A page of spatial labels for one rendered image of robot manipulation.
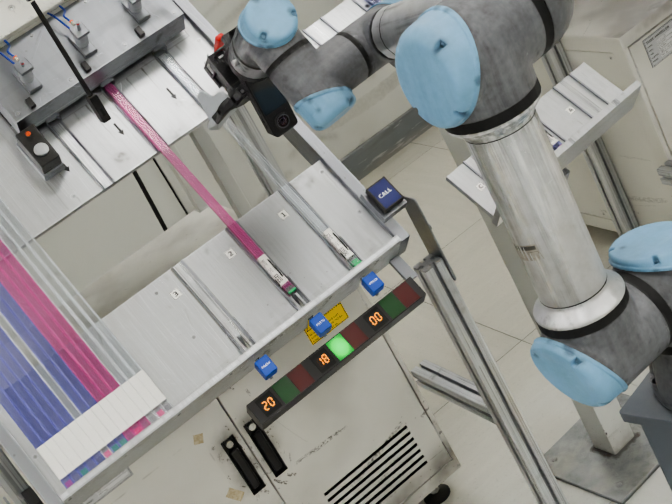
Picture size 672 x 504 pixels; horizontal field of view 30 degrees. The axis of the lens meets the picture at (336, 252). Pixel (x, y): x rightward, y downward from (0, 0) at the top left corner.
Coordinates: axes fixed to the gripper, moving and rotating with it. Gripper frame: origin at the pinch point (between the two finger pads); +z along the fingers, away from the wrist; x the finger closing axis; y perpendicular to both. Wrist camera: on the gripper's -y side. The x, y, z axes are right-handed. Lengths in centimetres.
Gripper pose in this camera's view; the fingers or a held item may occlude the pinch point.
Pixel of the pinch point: (241, 110)
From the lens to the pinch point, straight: 201.8
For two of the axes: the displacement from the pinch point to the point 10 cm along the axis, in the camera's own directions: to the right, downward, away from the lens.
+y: -6.2, -7.9, 0.3
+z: -2.2, 2.1, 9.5
